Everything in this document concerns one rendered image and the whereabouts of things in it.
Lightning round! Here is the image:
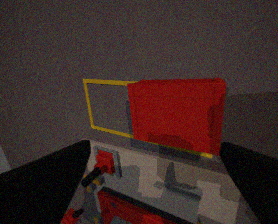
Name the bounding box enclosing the yellow flat bar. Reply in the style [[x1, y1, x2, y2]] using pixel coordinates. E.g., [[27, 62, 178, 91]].
[[83, 79, 212, 158]]

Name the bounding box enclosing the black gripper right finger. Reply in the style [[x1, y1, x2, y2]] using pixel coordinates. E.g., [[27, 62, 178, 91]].
[[219, 142, 278, 224]]

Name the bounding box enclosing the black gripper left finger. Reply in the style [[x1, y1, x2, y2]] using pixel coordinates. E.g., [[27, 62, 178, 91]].
[[0, 140, 91, 224]]

